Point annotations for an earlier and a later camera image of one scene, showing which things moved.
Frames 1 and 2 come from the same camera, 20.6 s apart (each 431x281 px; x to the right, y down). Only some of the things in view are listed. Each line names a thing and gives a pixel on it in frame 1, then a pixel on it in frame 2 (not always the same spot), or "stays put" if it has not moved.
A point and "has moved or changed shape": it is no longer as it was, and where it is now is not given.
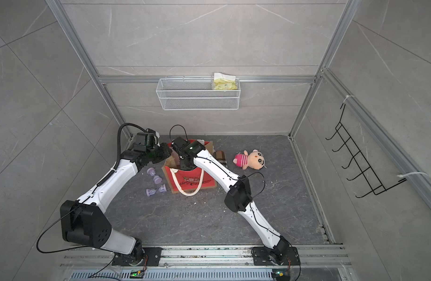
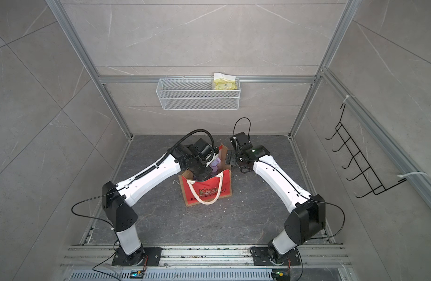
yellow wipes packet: (224, 82) stays put
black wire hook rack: (373, 180) stays put
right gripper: (184, 167) → (233, 160)
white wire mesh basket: (195, 94) stays put
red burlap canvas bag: (182, 181) has moved or changed shape
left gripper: (167, 151) → (206, 174)
